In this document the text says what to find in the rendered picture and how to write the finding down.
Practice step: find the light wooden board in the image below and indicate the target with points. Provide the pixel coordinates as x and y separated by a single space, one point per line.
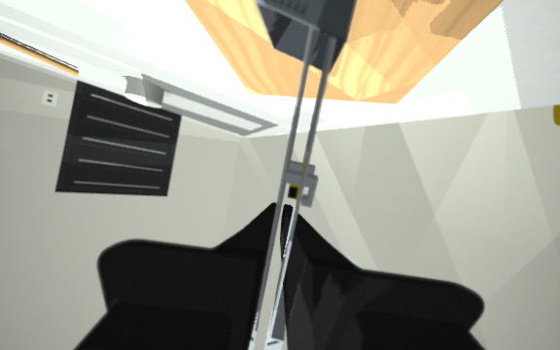
392 46

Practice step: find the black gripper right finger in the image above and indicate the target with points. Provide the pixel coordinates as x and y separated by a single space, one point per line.
323 291

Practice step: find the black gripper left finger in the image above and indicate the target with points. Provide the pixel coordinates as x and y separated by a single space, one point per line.
223 279

